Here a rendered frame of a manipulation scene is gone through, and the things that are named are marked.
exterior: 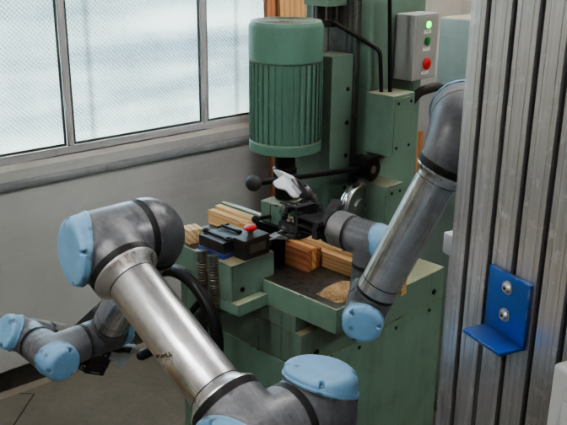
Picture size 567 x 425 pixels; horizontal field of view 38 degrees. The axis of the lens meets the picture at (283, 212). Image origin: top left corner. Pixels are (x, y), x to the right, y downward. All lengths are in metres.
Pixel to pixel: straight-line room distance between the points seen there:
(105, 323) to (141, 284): 0.40
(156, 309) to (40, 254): 1.91
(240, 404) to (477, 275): 0.37
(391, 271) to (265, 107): 0.60
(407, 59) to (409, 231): 0.72
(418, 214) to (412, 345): 0.89
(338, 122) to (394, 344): 0.61
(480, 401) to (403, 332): 1.07
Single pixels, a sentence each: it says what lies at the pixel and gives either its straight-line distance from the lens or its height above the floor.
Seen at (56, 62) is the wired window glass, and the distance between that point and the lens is 3.11.
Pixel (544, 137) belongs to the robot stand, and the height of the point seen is 1.46.
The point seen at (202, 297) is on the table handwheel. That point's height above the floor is 0.92.
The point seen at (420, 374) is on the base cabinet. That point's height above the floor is 0.49.
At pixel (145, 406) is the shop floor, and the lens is 3.15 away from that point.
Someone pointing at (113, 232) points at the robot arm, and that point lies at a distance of 1.34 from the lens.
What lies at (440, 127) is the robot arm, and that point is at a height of 1.36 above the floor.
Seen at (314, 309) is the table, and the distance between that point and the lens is 1.82.
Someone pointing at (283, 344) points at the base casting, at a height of 0.76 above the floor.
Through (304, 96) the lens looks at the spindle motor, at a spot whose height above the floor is 1.31.
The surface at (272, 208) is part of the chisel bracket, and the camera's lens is 2.00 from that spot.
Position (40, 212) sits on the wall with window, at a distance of 3.11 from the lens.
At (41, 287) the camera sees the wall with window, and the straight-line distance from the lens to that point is 3.20.
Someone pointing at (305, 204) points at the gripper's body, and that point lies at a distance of 1.70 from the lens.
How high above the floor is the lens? 1.68
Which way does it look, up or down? 19 degrees down
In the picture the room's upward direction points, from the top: 1 degrees clockwise
